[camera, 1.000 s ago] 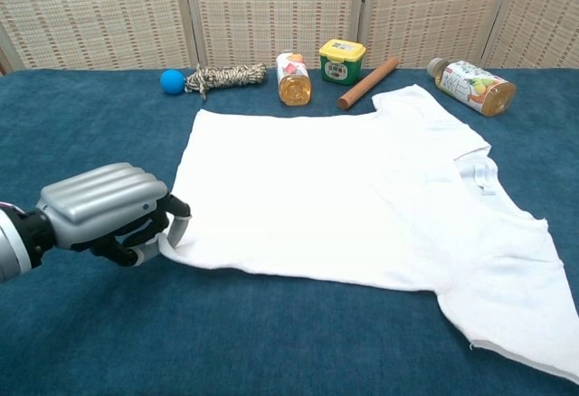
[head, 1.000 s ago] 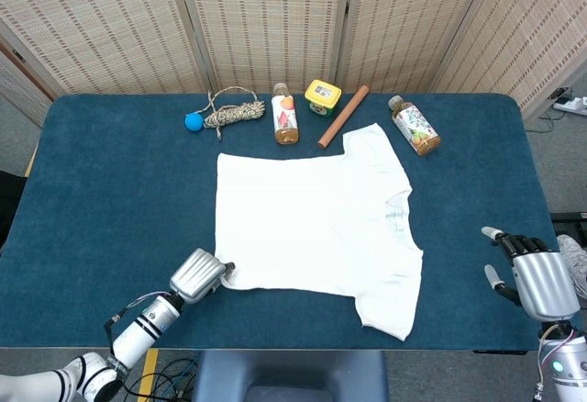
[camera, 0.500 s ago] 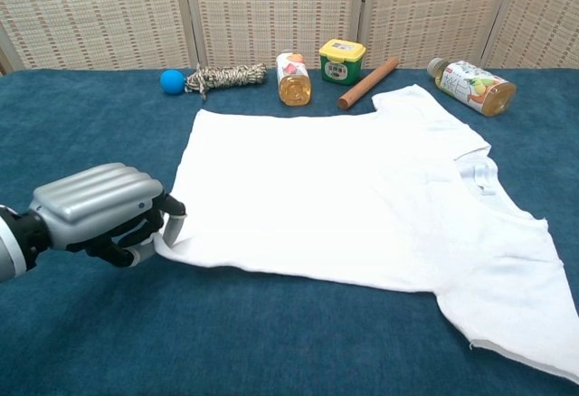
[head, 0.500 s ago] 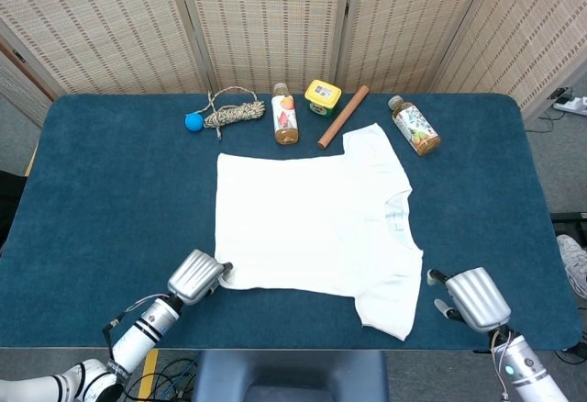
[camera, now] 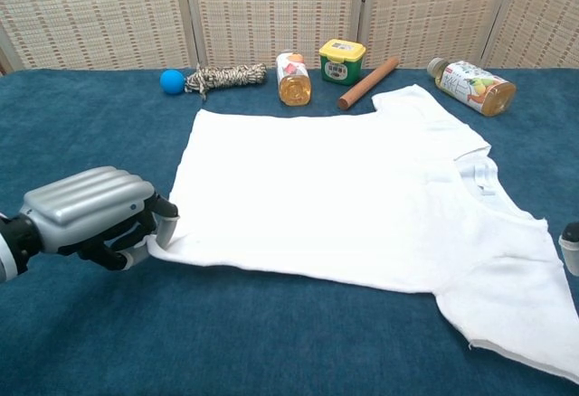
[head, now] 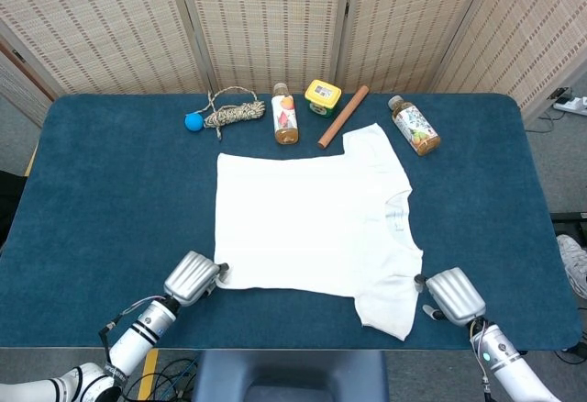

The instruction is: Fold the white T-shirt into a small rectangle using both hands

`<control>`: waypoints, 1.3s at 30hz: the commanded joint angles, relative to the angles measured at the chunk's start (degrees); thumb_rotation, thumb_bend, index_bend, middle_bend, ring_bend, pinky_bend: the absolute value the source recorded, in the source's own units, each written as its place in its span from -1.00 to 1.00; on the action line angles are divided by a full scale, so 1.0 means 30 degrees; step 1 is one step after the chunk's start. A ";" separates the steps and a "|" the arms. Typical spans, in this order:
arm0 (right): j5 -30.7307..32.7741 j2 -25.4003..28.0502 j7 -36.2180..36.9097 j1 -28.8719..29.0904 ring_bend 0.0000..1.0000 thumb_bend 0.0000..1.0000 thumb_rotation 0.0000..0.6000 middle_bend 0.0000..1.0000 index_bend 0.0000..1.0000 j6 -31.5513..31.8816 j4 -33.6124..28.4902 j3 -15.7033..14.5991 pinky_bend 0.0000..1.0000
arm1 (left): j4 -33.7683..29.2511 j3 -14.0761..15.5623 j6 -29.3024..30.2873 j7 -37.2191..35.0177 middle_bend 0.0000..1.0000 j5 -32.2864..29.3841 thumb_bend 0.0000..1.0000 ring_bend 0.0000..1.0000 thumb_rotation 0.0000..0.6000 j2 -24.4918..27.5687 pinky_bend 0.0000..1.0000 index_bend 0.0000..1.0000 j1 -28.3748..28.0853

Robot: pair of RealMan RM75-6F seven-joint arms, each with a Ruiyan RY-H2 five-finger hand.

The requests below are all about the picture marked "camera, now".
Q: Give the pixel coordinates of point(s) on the blue ball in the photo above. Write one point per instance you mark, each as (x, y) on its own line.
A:
(172, 82)

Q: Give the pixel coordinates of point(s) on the tea bottle with red label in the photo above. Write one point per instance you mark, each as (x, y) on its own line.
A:
(294, 84)

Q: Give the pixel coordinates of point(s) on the green tub with yellow lid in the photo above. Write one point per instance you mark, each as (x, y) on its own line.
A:
(341, 68)

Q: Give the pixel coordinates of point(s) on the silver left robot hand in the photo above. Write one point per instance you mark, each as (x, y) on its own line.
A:
(81, 201)

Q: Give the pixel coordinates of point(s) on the white T-shirt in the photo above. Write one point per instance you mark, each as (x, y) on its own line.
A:
(294, 188)

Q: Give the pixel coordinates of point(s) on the wooden rolling pin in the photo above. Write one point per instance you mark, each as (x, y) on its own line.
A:
(368, 83)

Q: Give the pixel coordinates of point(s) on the blue table mat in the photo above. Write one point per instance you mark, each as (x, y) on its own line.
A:
(68, 143)

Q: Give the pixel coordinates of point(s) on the woven folding screen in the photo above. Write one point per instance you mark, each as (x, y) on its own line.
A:
(271, 7)

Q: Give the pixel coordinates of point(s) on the tea bottle with green label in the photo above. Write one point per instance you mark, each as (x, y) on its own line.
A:
(475, 86)

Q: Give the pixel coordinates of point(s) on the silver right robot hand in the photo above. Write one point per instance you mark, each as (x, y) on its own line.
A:
(571, 247)

